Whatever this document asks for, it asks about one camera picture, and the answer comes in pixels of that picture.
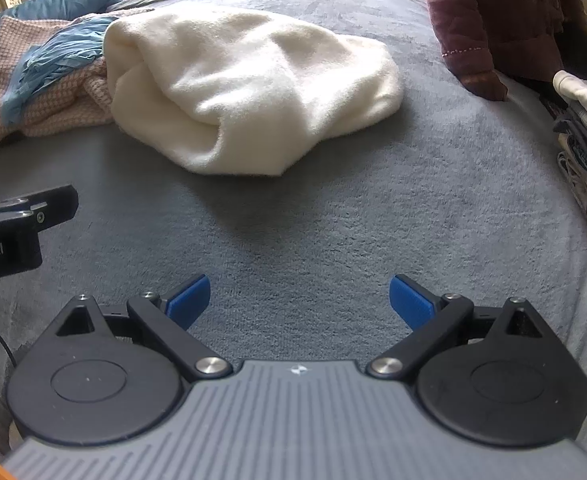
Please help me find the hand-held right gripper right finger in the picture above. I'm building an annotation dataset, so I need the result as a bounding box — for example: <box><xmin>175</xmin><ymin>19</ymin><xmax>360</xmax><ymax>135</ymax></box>
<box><xmin>366</xmin><ymin>274</ymin><xmax>543</xmax><ymax>380</ymax></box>

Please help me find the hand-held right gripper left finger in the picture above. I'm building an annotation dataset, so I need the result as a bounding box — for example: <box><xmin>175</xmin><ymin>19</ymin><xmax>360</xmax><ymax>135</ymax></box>
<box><xmin>56</xmin><ymin>274</ymin><xmax>232</xmax><ymax>383</ymax></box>

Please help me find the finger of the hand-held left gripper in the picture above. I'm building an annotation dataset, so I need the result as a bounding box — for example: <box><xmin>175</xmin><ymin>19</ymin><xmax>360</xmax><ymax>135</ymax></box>
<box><xmin>0</xmin><ymin>185</ymin><xmax>78</xmax><ymax>234</ymax></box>

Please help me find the pink knit sweater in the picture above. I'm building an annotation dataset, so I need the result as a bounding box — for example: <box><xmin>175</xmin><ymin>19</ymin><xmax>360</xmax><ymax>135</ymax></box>
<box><xmin>0</xmin><ymin>7</ymin><xmax>154</xmax><ymax>157</ymax></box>

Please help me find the cream fluffy sweater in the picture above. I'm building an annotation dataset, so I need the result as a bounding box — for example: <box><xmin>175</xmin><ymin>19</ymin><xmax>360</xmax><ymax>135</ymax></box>
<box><xmin>102</xmin><ymin>2</ymin><xmax>405</xmax><ymax>177</ymax></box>

